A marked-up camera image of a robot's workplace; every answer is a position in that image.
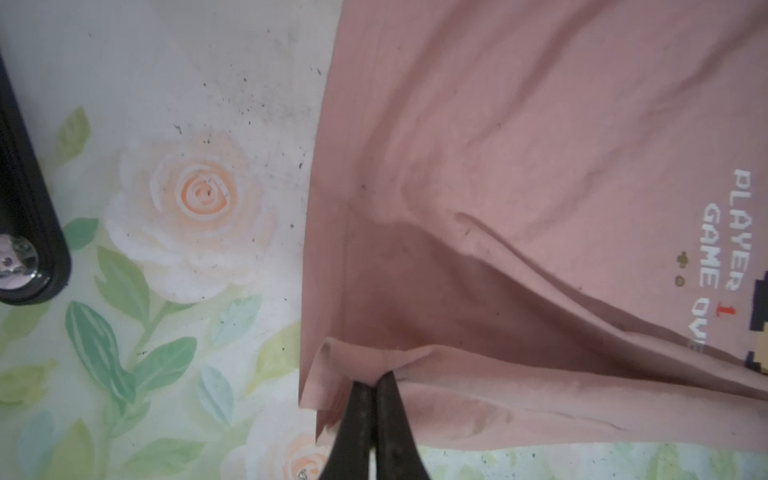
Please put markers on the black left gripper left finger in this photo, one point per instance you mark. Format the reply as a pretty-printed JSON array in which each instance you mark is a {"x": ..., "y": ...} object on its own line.
[{"x": 350, "y": 455}]

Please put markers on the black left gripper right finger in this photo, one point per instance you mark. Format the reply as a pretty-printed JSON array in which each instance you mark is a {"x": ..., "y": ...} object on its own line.
[{"x": 397, "y": 456}]

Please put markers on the pink pixel-print t-shirt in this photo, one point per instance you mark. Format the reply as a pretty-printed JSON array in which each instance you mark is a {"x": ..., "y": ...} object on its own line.
[{"x": 548, "y": 219}]

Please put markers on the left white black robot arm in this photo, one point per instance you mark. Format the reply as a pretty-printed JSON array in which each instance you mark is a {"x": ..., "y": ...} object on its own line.
[{"x": 374, "y": 435}]

